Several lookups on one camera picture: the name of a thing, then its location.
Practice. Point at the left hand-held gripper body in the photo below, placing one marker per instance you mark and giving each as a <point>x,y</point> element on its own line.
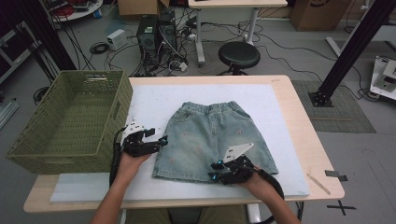
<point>137,144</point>

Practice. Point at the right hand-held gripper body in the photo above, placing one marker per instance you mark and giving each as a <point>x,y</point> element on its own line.
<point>238,168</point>

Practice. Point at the light blue denim shorts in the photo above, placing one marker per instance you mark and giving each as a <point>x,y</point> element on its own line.
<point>202,137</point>

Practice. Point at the green woven basket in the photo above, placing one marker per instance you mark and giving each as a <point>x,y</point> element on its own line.
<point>77,124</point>

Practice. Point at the person's left hand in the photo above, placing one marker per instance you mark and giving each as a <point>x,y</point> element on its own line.
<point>130,166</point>

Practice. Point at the person's right hand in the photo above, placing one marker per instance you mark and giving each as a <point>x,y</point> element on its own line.
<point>258,188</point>

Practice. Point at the white foam mat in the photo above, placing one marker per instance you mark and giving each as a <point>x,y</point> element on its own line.
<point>174,189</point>

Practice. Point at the person's khaki trousers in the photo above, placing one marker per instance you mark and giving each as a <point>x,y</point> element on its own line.
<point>146,216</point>

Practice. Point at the white power adapter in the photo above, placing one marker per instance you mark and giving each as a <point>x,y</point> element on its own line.
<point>183,66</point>

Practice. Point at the light wooden table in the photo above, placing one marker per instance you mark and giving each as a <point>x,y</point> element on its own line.
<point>305,124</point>

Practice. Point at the thin wooden stick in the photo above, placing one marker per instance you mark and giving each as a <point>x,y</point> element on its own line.
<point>319,184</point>

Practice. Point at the black computer tower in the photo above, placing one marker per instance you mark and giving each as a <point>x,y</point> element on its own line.
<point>147,37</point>

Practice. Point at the black tape strip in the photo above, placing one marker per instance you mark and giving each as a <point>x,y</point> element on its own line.
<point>334,174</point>

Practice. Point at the white box device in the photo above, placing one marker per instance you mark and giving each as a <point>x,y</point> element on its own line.
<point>116,39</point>

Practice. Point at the open-sided computer tower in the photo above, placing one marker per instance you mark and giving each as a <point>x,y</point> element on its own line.
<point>168,34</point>

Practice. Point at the black tape cross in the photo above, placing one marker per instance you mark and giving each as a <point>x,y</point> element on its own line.
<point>341,207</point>

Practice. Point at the black round stool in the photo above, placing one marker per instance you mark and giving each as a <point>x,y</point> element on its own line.
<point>239,54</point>

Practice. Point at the grey floor mat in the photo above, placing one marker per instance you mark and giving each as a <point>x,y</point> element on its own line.
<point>339,112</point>

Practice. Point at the small cardboard box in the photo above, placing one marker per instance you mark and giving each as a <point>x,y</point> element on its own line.
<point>137,7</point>

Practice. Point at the silver metal rails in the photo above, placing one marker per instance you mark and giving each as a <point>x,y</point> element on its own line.
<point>7,113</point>

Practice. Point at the round white table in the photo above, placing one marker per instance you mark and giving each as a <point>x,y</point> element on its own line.
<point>90,11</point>

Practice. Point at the grey metal rack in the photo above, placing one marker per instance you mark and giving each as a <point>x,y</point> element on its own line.
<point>15,53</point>

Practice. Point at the white-legged wooden desk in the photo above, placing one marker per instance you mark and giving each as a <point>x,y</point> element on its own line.
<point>236,3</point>

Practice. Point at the white machine housing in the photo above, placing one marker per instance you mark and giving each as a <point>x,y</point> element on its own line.
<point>384,77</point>

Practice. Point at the large cardboard box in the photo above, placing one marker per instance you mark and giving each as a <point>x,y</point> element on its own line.
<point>317,15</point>

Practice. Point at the black metal frame post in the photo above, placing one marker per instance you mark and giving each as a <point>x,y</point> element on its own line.
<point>53,43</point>
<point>351,49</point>

